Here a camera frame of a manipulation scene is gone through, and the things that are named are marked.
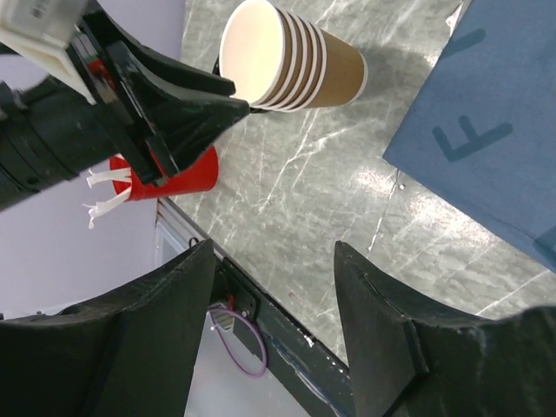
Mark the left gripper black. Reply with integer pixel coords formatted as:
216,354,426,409
66,1,250,187

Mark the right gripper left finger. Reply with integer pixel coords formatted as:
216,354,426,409
1,240,215,416

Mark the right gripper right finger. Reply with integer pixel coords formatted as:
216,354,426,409
334,242,555,416

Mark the stack of brown paper cups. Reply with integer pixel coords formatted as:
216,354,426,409
218,1,368,113

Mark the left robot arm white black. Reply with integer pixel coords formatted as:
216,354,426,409
1,1,250,209

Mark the red cup holder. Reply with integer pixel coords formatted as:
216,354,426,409
112,146,219,202

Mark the blue letter-print cloth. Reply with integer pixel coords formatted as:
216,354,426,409
383,0,555,268

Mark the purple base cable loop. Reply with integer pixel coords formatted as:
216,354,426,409
208,306,268,378

